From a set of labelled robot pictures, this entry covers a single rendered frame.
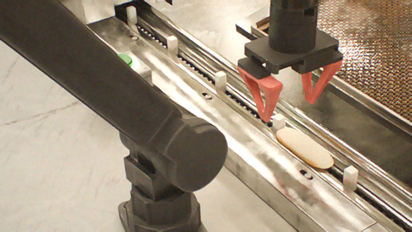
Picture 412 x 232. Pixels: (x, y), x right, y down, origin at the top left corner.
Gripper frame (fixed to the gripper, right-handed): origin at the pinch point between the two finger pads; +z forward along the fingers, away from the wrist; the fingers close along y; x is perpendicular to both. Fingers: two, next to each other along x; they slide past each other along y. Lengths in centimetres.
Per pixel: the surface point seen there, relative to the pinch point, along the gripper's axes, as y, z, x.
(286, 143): -0.5, 5.4, -0.6
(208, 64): 3.3, 5.8, 23.3
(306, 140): 1.6, 5.0, -2.2
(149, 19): 3.6, 5.7, 42.5
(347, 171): 0.7, 4.1, -10.7
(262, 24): 13.0, 1.1, 22.1
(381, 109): 10.7, 1.3, -6.2
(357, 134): 12.2, 8.7, -1.4
